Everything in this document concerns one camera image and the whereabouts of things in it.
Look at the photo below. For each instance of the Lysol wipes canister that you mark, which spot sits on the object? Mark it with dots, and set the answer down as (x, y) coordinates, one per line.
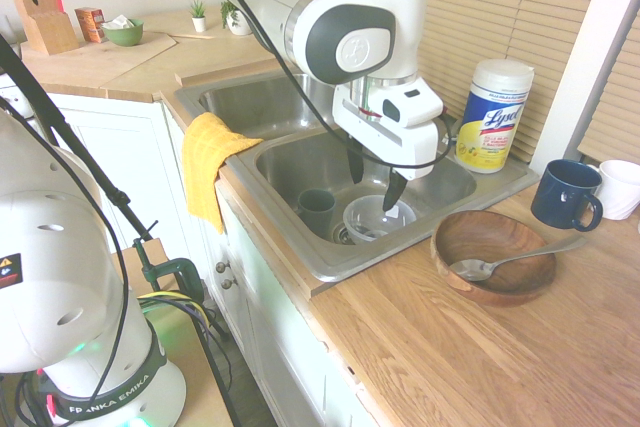
(492, 122)

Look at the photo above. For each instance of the wooden knife block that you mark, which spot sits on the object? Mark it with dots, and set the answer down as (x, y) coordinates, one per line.
(45, 27)

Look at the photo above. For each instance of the silver metal spoon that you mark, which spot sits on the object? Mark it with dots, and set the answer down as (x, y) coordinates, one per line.
(470, 270)

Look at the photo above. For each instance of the stainless steel double sink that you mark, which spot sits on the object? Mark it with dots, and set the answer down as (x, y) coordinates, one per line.
(300, 157)

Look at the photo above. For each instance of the wide beige window blind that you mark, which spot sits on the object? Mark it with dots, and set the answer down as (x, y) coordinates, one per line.
(500, 7)

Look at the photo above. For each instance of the white kitchen base cabinet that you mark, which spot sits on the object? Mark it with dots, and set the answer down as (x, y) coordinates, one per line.
(130, 162)

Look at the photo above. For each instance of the round wooden bowl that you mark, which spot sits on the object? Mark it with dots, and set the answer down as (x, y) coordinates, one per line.
(520, 278)

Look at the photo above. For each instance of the clear plastic bowl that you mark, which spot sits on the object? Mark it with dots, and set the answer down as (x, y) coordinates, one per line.
(361, 223)

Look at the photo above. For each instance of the small potted plant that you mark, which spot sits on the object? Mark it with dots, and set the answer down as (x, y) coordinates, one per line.
(237, 24)
(199, 22)

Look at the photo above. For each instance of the navy blue mug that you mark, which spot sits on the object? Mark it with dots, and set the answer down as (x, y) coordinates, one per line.
(560, 197)

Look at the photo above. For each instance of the orange cardboard box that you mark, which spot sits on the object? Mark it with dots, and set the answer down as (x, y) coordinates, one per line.
(89, 24)

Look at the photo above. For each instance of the green metal clamp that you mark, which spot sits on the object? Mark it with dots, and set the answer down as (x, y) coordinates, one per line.
(187, 269)

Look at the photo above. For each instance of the dark grey plastic cup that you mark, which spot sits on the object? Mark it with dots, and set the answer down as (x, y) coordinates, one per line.
(316, 208)

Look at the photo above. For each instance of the green bowl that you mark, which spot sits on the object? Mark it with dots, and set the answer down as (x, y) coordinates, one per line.
(124, 37)

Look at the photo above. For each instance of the white crumpled tissue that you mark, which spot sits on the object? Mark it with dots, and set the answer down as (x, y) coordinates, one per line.
(117, 23)

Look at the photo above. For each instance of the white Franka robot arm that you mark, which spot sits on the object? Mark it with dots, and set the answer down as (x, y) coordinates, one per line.
(280, 2)

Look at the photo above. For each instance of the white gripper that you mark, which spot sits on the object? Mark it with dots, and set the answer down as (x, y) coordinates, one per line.
(410, 147)

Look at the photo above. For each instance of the thin plywood board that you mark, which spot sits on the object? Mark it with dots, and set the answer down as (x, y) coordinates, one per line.
(100, 62)

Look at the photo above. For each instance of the white ceramic mug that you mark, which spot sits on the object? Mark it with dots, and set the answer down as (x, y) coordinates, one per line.
(622, 187)

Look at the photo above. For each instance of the round cabinet knob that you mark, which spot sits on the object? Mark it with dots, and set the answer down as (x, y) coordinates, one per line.
(229, 283)
(223, 264)

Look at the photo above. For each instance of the yellow dish cloth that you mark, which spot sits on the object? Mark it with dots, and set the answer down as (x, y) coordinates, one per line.
(205, 157)

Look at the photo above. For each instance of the metal sink drain strainer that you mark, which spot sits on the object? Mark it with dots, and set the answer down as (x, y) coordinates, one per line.
(342, 234)

